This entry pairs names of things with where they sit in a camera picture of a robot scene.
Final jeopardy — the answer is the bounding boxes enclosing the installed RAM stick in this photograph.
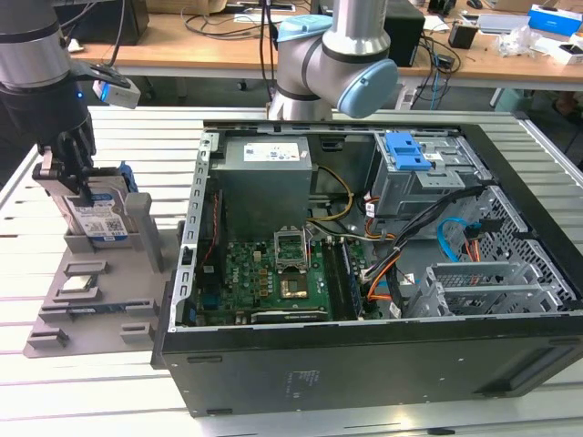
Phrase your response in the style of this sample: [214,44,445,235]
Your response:
[340,239,365,319]

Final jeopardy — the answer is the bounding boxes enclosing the orange power wire with plug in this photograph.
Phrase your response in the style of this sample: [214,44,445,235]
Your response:
[464,219,502,264]

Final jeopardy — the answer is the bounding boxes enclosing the small black box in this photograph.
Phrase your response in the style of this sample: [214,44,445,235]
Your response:
[448,23,479,50]

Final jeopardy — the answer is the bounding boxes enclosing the black camera cable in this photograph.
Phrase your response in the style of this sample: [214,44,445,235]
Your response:
[102,0,128,74]

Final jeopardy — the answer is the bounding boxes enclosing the black graphics card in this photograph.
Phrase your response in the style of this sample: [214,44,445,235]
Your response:
[234,307,329,325]

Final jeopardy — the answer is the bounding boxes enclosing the silver CPU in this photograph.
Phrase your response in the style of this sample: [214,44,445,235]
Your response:
[61,275,97,293]

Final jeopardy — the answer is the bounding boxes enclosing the blue data wire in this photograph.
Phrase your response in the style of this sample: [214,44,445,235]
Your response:
[436,218,470,263]

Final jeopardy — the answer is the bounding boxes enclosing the orange flat wire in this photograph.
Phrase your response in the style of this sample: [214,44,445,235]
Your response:
[365,257,403,304]

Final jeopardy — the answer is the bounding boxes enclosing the grey optical drive cage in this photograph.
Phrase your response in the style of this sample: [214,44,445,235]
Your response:
[366,131,496,240]

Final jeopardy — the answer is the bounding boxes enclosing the clear plastic bag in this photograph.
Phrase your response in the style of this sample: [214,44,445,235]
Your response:
[496,25,538,58]

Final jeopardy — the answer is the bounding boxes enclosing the blue plastic drive latch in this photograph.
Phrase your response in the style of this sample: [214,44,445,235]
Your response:
[384,130,432,172]

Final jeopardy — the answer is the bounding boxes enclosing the black tower with cables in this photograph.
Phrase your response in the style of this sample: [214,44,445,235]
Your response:
[384,7,427,68]

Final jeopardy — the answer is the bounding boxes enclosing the wooden desk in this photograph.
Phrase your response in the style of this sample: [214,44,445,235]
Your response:
[67,8,583,92]

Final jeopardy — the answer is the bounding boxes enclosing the blue and white box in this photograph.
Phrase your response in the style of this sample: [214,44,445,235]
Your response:
[527,3,583,37]

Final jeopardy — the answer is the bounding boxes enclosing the white power strip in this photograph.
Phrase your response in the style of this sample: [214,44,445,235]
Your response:
[394,84,420,110]

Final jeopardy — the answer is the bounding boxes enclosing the yellow wire bundle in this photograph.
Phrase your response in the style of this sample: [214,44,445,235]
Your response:
[307,166,355,224]

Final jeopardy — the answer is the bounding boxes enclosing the large black computer tower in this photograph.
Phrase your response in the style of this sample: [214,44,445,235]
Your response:
[56,0,149,46]

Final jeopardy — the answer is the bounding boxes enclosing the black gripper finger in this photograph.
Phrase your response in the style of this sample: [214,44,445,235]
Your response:
[31,144,63,183]
[57,129,99,207]

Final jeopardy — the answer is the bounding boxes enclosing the blue RAM stick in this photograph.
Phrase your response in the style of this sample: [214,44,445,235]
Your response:
[66,303,128,316]

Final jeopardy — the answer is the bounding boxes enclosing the wire locking lever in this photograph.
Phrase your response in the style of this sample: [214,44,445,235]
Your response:
[303,223,316,269]

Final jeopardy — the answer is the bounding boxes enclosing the hard disk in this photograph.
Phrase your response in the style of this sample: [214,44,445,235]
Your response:
[43,162,138,249]

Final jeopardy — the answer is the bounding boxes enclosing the grey metal disk bay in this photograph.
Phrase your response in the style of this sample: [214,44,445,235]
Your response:
[404,261,575,318]

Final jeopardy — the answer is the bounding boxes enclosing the CPU socket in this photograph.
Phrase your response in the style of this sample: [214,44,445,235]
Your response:
[278,270,311,301]

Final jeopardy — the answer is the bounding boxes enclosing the grey flat box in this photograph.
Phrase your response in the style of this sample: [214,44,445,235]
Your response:
[477,13,532,36]

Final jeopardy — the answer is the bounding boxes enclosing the pale green bin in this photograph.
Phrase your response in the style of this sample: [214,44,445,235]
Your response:
[494,88,525,115]

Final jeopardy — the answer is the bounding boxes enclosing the black cable bundle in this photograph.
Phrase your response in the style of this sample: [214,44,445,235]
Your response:
[363,184,496,283]

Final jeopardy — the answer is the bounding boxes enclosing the metal socket cover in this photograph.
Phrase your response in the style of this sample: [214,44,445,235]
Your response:
[271,225,311,274]

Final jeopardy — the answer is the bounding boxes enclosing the white open box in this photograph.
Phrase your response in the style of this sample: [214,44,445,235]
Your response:
[535,38,583,67]

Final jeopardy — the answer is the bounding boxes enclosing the grey power supply unit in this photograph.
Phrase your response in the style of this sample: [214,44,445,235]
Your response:
[209,135,319,231]

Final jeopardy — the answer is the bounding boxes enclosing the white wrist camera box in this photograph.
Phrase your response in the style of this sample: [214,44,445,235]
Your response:
[92,77,141,110]

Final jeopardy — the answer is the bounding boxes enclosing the black open PC case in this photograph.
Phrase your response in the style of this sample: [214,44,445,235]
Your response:
[149,118,583,419]

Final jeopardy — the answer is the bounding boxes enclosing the grey parts rack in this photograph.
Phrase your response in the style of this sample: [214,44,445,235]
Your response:
[21,193,183,361]

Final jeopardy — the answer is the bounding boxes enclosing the green motherboard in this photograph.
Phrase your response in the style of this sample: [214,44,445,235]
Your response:
[189,236,379,327]

